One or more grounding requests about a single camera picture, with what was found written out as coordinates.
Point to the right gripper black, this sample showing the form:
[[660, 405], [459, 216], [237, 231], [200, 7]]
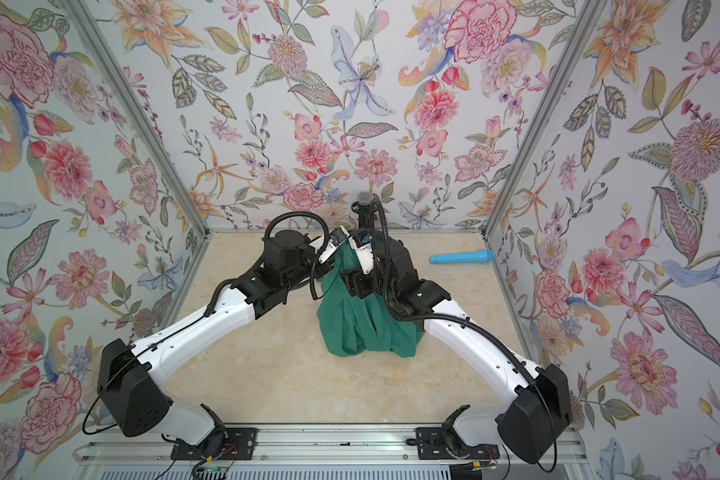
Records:
[[358, 283]]

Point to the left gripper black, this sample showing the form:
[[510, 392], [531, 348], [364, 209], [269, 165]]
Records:
[[324, 267]]

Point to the green trousers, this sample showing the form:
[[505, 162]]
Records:
[[351, 326]]

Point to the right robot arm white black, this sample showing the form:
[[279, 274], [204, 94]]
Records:
[[535, 402]]

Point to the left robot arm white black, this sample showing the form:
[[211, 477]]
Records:
[[131, 376]]

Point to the black microphone on tripod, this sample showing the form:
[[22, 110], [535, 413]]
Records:
[[365, 209]]

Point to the blue cylindrical tube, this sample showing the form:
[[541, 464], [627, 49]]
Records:
[[480, 256]]

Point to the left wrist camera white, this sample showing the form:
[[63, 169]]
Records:
[[336, 238]]

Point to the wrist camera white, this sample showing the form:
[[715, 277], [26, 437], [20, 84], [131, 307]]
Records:
[[336, 238], [361, 243]]

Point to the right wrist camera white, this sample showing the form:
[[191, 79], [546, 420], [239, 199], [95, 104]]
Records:
[[361, 243]]

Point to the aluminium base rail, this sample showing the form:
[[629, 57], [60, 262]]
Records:
[[324, 451]]

